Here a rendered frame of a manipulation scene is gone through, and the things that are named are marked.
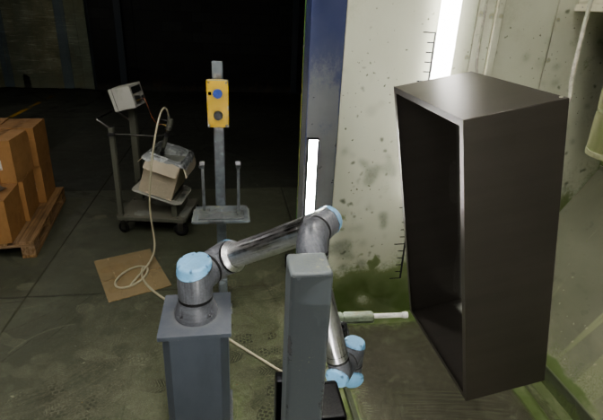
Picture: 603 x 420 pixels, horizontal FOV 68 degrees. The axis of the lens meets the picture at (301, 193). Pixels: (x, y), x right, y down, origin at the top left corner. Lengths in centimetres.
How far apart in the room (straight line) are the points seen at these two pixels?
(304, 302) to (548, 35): 255
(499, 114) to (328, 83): 115
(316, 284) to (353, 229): 224
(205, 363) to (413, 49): 185
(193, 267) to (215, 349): 38
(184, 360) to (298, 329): 159
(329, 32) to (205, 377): 174
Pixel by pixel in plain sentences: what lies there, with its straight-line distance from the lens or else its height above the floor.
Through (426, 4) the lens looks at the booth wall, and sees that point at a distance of 257.
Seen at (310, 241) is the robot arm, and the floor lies 116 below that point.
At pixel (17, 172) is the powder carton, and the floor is 58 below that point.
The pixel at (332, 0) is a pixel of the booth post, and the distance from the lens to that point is 242.
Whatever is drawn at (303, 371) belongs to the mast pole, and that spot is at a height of 150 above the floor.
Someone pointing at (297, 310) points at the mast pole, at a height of 159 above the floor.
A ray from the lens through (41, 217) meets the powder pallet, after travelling 455.
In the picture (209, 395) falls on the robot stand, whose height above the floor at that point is 29.
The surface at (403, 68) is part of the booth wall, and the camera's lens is 255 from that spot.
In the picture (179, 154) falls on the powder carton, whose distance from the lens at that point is 433.
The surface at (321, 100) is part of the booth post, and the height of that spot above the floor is 148.
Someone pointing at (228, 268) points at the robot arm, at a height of 85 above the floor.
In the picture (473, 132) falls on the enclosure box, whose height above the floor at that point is 159.
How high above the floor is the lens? 191
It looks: 22 degrees down
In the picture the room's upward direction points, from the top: 3 degrees clockwise
